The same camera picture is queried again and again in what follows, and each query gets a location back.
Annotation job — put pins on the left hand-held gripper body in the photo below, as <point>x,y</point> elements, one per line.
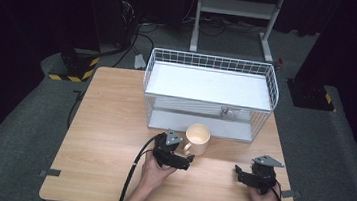
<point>166,149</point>

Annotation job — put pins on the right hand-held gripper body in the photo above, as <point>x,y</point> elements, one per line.
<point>263,176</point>

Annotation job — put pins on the cream mug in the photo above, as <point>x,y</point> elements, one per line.
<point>197,139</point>

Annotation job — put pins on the white jar with grey-taped lid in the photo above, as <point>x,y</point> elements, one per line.
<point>228,113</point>

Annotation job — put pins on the person's left hand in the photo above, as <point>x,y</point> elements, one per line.
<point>155,175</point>

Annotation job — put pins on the grey tape strip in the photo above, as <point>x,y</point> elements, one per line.
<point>50,173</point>
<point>290,194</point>

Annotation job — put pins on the small grey floor box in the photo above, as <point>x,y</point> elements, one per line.
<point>139,61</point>

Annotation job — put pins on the black yellow-striped stand base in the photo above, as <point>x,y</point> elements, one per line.
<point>75,69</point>
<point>311,97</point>

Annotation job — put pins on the small red floor item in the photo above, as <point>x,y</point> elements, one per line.
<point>280,63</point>

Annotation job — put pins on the black equipment tower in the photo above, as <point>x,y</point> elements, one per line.
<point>112,6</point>

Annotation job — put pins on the white metal stand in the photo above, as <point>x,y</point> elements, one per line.
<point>236,7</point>

